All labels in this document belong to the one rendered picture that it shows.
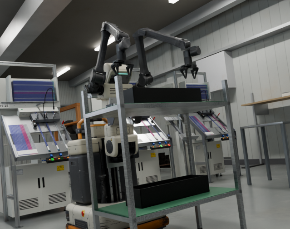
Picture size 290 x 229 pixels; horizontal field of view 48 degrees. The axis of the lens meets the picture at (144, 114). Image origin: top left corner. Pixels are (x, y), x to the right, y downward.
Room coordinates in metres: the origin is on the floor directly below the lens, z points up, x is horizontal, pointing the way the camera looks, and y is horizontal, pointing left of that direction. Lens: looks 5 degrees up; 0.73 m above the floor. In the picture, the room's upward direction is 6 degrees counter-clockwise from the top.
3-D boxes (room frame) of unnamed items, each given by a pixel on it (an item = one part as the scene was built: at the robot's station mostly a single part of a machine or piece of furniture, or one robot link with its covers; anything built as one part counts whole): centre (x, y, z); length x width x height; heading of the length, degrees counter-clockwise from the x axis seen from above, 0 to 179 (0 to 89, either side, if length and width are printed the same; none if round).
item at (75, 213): (2.79, 0.34, 0.16); 0.67 x 0.64 x 0.25; 37
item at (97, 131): (2.89, 0.40, 0.87); 0.23 x 0.15 x 0.11; 127
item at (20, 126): (4.06, 1.38, 0.66); 1.01 x 0.73 x 1.31; 36
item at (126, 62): (2.02, 0.08, 1.19); 0.07 x 0.07 x 0.09; 36
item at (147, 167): (5.06, 0.34, 0.31); 0.70 x 0.65 x 0.62; 126
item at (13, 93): (4.20, 1.51, 0.95); 1.33 x 0.82 x 1.90; 36
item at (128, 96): (2.17, -0.12, 1.01); 0.57 x 0.17 x 0.11; 126
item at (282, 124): (4.39, -1.67, 0.40); 0.70 x 0.45 x 0.80; 30
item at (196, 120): (5.78, -0.95, 0.65); 1.01 x 0.73 x 1.29; 36
